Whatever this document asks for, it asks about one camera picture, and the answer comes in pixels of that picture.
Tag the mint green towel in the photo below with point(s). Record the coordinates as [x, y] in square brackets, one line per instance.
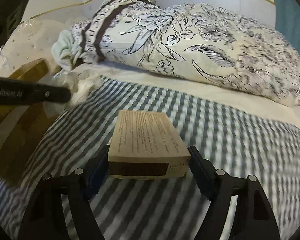
[66, 50]

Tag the cardboard box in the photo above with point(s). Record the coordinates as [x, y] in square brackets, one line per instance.
[21, 129]

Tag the tufted cream headboard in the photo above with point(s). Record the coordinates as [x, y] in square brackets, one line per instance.
[33, 40]

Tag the checkered bed sheet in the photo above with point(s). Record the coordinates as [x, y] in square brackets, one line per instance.
[260, 158]

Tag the white tissue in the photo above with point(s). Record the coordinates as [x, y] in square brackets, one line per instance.
[80, 84]

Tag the brown kraft paper box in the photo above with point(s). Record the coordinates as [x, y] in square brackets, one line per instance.
[146, 145]

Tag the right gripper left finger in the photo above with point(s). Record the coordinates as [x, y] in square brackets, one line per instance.
[89, 179]

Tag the floral duvet roll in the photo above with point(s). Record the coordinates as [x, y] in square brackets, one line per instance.
[193, 41]

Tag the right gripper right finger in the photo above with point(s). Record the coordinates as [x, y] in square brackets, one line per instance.
[205, 175]

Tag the teal curtain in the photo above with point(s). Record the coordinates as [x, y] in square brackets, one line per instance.
[288, 21]

